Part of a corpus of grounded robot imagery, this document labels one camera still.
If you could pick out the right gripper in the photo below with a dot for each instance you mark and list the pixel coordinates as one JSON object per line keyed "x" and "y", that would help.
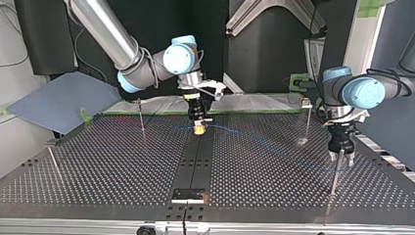
{"x": 196, "y": 107}

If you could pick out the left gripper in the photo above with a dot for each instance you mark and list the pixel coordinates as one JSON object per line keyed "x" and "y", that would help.
{"x": 341, "y": 138}

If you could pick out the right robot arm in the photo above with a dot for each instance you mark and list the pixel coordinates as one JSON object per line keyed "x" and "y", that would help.
{"x": 107, "y": 31}

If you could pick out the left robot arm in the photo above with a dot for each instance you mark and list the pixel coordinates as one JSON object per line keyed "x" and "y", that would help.
{"x": 362, "y": 91}

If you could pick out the connector holder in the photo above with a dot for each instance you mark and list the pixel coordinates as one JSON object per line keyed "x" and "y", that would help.
{"x": 188, "y": 195}

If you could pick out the black panel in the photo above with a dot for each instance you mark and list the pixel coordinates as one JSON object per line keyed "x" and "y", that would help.
{"x": 270, "y": 58}

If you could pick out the grey board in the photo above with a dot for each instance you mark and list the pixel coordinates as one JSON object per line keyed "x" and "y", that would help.
{"x": 62, "y": 101}

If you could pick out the metal post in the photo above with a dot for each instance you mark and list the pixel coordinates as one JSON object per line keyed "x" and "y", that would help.
{"x": 308, "y": 120}
{"x": 141, "y": 117}
{"x": 55, "y": 163}
{"x": 336, "y": 176}

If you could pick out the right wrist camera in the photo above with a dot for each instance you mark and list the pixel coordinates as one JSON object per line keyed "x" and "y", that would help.
{"x": 213, "y": 86}

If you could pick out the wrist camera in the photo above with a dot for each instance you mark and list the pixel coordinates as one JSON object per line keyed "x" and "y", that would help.
{"x": 213, "y": 86}
{"x": 360, "y": 116}

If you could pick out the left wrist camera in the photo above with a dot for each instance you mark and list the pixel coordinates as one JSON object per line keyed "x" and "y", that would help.
{"x": 360, "y": 116}

